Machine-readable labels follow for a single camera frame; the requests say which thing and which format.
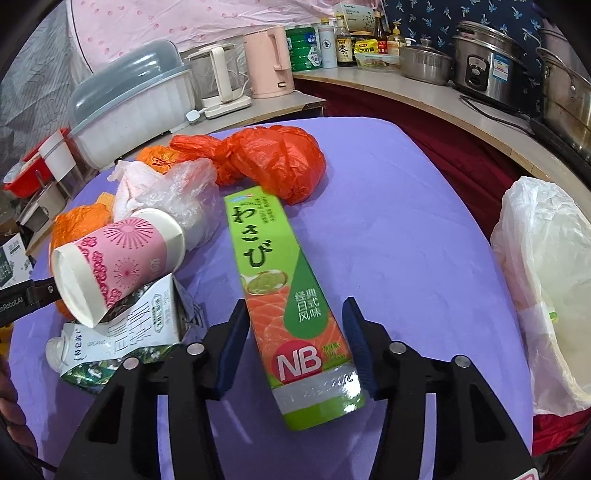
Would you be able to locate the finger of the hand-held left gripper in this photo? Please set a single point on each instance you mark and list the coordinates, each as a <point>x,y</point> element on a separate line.
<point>42,291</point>

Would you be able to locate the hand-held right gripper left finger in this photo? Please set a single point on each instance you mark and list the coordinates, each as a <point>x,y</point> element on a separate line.
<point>234,344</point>

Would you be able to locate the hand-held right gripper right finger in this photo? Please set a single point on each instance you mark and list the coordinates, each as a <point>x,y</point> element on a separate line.
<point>358,350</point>

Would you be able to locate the green wasabi box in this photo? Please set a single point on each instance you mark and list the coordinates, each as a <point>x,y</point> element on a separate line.
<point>277,295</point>

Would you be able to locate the pink patterned paper cup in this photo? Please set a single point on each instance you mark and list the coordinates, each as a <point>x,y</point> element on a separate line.
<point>120,258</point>

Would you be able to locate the orange foam fruit net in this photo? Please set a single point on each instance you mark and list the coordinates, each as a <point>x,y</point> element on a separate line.
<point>105,203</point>

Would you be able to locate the white plastic bag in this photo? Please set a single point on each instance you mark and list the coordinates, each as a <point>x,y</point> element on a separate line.
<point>545,277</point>

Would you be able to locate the printed cardboard box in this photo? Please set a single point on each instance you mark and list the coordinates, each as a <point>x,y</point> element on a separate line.
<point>14,261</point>

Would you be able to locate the shiny orange wrapper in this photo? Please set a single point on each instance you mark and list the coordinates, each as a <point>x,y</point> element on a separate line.
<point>76,226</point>

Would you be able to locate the crushed milk carton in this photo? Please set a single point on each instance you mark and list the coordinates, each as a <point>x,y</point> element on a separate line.
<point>138,332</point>

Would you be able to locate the purple cloth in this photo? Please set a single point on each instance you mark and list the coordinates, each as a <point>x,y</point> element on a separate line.
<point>415,258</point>

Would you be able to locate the red plastic basket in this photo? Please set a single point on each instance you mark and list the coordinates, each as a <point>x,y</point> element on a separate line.
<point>21,177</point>

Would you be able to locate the clear plastic bag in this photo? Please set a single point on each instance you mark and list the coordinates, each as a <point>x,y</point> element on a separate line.
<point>194,198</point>

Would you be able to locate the orange printed wrapper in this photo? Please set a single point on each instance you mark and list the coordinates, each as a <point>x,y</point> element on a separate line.
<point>157,159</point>

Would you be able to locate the red plastic bag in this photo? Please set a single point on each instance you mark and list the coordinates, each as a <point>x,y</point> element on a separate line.
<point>272,159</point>

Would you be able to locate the white dish drainer with lid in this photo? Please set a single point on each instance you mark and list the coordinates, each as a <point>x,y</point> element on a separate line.
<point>134,106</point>

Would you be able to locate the dark red cloth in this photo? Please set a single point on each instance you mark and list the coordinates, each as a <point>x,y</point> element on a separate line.
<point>461,161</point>

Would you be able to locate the white power plug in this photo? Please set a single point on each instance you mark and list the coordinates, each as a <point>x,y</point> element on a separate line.
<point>195,116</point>

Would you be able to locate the white glass electric kettle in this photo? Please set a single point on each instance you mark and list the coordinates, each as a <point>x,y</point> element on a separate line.
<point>219,78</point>

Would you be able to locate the pink electric kettle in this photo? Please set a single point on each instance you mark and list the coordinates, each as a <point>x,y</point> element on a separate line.
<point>268,62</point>

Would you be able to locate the clear food container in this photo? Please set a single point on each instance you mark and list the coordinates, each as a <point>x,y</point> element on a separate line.
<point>376,60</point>

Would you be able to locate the steel pot with lid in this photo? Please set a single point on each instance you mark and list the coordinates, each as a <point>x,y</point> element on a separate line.
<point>425,62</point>

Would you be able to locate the yellow seasoning packet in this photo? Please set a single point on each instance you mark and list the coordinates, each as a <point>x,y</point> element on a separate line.
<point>365,48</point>

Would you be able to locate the green tin can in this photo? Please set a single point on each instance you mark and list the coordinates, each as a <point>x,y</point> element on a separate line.
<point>302,48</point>

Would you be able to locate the pink dotted cloth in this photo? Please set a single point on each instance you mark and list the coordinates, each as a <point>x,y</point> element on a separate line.
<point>184,23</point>

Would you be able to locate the dark sauce bottle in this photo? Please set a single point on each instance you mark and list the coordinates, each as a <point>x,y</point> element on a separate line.
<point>344,46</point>

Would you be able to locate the light blue tea canister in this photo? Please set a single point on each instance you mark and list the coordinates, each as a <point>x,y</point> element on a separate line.
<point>328,46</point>

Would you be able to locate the yellow oil bottle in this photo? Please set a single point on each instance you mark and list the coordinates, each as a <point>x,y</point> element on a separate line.
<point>396,41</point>

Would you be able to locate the steel rice cooker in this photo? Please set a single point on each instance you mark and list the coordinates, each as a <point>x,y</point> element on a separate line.
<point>487,67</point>

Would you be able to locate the stacked steel pots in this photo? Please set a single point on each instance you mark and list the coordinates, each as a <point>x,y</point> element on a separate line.
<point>565,97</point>

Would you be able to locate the white green carton box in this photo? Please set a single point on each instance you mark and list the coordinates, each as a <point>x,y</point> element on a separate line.
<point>353,14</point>

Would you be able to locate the blue floral cloth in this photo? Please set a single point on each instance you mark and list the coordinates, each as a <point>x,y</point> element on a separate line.
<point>438,16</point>

